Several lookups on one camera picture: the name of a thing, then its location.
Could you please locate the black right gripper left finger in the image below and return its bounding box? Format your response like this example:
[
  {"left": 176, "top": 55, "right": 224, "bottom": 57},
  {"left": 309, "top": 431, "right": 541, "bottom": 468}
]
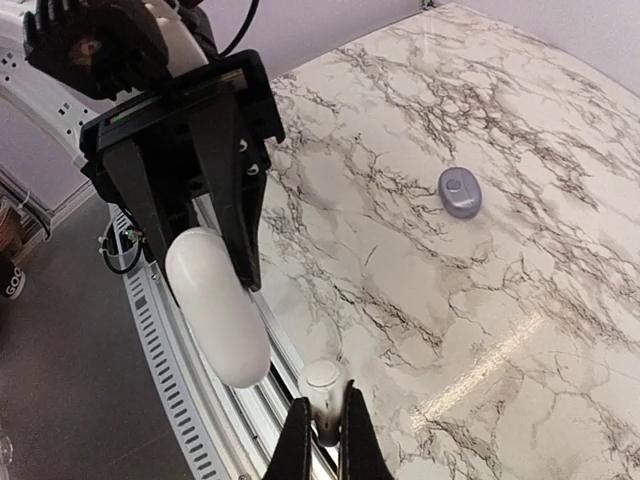
[{"left": 263, "top": 398, "right": 312, "bottom": 480}]

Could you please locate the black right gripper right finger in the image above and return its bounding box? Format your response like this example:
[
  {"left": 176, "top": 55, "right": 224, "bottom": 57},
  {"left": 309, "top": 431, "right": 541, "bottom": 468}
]
[{"left": 338, "top": 380, "right": 394, "bottom": 480}]

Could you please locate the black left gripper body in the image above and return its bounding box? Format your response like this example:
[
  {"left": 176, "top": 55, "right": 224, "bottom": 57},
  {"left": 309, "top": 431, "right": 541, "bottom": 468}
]
[{"left": 80, "top": 50, "right": 285, "bottom": 220}]

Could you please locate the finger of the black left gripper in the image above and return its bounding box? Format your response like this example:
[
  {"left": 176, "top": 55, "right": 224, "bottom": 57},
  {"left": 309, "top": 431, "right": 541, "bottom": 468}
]
[
  {"left": 189, "top": 86, "right": 263, "bottom": 292},
  {"left": 103, "top": 142, "right": 171, "bottom": 260}
]

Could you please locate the purple earbud charging case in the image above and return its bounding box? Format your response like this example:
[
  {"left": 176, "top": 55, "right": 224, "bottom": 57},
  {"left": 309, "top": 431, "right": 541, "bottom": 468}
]
[{"left": 438, "top": 167, "right": 482, "bottom": 219}]

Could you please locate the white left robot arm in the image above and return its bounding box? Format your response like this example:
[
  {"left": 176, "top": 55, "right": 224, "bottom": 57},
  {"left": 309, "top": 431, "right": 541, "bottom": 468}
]
[{"left": 1, "top": 1, "right": 285, "bottom": 292}]

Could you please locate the white earbud on table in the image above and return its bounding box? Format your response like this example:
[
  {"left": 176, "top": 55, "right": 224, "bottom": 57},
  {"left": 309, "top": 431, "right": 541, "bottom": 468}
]
[{"left": 298, "top": 359, "right": 349, "bottom": 447}]

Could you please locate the stack of paper cups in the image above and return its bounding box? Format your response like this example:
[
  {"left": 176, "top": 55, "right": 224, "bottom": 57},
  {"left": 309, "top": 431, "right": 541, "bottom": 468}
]
[{"left": 0, "top": 255, "right": 26, "bottom": 300}]

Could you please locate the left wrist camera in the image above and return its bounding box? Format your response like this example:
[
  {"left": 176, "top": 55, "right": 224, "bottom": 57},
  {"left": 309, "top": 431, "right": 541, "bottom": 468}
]
[{"left": 23, "top": 1, "right": 170, "bottom": 100}]

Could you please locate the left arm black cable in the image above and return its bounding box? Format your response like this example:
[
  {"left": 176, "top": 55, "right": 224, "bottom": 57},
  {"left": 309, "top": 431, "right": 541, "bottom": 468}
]
[{"left": 219, "top": 0, "right": 261, "bottom": 56}]

